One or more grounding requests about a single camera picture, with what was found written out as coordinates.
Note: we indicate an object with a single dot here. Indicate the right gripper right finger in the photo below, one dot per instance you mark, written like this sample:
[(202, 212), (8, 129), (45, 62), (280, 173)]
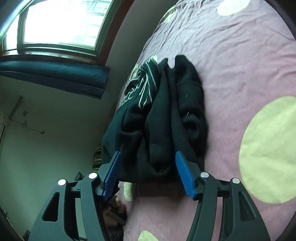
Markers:
[(224, 208)]

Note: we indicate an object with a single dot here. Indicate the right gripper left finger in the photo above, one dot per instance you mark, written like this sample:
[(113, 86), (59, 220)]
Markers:
[(57, 218)]

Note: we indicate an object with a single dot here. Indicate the black patterned sweater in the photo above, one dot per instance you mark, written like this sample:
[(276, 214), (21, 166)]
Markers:
[(162, 113)]

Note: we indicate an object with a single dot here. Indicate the striped pillow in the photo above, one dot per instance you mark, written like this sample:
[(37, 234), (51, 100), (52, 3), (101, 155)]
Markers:
[(97, 159)]

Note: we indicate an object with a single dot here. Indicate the teal curtain right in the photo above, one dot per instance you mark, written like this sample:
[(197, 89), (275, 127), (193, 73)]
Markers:
[(82, 79)]

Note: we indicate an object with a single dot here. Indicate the pink dotted bed sheet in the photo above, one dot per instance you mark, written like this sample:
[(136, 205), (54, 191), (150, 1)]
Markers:
[(244, 53)]

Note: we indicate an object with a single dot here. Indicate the window with white frame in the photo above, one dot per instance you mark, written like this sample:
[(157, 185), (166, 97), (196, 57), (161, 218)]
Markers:
[(67, 31)]

